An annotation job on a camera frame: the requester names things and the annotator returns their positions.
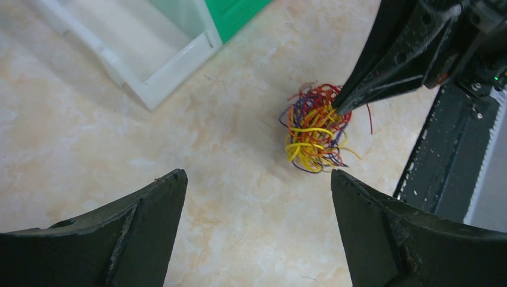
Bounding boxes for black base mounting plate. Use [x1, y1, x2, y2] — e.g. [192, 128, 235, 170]
[393, 84, 499, 223]

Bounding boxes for green plastic bin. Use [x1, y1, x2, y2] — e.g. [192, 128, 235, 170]
[205, 0, 271, 44]

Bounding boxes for white slotted cable duct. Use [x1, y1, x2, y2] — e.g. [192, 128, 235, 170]
[463, 89, 506, 232]

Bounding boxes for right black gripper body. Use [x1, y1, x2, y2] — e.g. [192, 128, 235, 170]
[424, 1, 506, 92]

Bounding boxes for coloured wire bundle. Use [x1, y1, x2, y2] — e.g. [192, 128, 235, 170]
[279, 82, 374, 175]

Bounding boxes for white plastic bin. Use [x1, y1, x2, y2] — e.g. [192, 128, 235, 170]
[35, 0, 222, 109]

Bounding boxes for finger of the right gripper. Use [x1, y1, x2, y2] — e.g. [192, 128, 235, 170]
[332, 1, 469, 115]

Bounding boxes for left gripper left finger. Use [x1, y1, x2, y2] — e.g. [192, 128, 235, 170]
[1, 169, 188, 286]

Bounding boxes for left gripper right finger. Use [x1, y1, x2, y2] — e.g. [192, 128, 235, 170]
[331, 170, 506, 286]

